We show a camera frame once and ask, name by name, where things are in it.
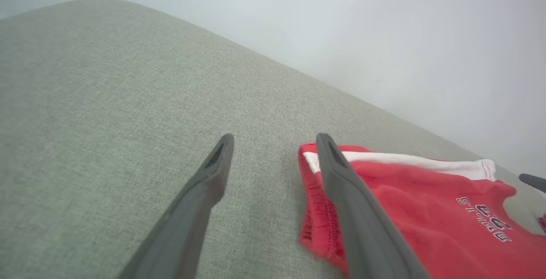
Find red shorts with white stripes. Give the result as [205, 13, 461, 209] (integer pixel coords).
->
[298, 142, 546, 279]

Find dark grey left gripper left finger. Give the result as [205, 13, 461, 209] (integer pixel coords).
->
[117, 133, 235, 279]

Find grey fabric sofa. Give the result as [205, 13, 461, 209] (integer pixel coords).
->
[0, 0, 546, 279]

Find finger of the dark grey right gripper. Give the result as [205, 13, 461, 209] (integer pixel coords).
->
[518, 173, 546, 193]

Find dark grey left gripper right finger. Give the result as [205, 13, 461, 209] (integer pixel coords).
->
[316, 133, 431, 279]

